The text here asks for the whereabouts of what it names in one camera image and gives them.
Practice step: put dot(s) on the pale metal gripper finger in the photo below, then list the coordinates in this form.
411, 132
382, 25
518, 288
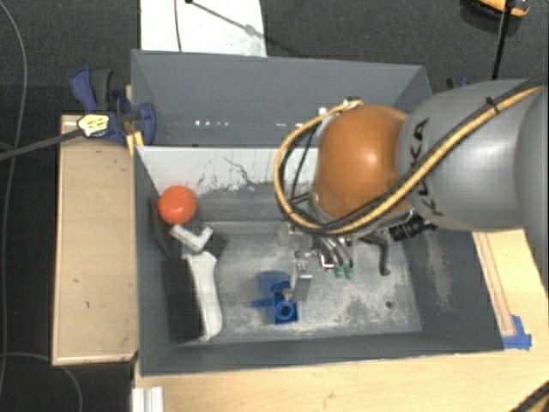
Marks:
303, 288
286, 236

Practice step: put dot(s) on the blue plastic toy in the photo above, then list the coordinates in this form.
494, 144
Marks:
283, 312

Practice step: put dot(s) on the grey metal bin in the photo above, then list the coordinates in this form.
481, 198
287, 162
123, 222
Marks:
343, 307

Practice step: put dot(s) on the large white black-bristle brush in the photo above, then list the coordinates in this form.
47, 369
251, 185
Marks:
206, 290

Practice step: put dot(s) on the orange ball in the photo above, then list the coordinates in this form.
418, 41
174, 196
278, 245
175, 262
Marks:
176, 204

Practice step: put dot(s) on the pale wood board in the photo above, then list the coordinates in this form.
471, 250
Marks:
94, 251

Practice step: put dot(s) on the black cylinder on white bracket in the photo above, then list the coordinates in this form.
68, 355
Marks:
409, 228

